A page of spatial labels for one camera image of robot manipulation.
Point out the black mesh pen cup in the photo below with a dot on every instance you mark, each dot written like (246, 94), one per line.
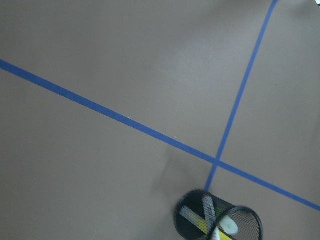
(248, 222)

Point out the yellow highlighter pen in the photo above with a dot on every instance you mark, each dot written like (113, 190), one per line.
(200, 223)

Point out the green highlighter pen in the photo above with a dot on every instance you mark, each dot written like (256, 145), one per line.
(211, 216)

